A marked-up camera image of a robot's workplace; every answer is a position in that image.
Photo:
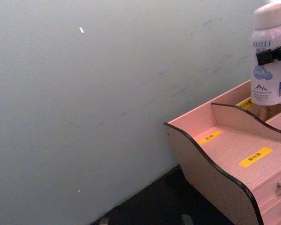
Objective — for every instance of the white spray bottle with cap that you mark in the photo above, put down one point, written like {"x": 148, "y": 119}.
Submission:
{"x": 267, "y": 79}

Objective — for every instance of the yellow label sticker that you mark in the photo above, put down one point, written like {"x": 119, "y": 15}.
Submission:
{"x": 245, "y": 104}
{"x": 209, "y": 137}
{"x": 255, "y": 157}

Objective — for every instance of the pink wooden desk organizer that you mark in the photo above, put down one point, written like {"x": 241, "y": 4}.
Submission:
{"x": 208, "y": 168}

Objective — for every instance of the black table cloth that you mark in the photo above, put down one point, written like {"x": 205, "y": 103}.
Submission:
{"x": 159, "y": 204}

